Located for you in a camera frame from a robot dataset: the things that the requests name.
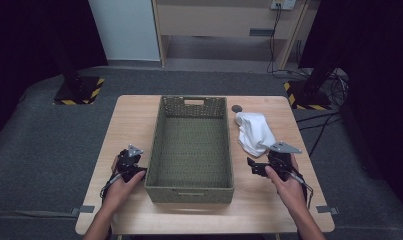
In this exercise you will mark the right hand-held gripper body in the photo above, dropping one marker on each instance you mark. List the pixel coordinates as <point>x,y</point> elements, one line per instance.
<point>280,161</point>

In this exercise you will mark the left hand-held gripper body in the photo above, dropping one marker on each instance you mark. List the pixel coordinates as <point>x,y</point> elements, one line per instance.
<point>130,165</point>

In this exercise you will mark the white cloth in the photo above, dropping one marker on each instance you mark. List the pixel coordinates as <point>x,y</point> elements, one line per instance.
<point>255,133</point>

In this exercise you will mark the green woven basket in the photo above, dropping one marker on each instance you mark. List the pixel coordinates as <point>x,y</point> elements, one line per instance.
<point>189,186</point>

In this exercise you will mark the person's left hand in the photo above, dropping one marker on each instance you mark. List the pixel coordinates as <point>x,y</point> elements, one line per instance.
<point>120,193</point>

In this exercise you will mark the person's right hand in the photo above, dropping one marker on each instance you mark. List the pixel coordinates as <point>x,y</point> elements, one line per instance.
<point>289,191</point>

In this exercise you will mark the dark round table grommet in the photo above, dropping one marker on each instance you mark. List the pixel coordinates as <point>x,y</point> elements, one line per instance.
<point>236,107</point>

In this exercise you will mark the grey table edge clip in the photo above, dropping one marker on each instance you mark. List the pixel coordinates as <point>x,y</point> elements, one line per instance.
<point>326,209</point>
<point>84,209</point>

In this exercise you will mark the striped black stand base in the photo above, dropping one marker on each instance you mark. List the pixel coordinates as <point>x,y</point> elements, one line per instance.
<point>89,93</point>
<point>309,101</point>

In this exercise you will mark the black stand pole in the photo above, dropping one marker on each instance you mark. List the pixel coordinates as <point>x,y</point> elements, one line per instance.
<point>72,76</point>
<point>317,78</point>

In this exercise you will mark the white panel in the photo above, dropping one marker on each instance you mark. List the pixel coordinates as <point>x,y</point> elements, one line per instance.
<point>125,30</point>

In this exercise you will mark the black curtain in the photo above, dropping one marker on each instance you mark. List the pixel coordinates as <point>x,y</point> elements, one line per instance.
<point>379,83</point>
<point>29,40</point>

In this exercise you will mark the light wooden shelf unit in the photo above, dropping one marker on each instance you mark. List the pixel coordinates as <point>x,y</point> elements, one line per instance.
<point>215,23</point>

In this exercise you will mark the white power strip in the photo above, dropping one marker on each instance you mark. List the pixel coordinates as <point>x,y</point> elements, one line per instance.
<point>284,4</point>

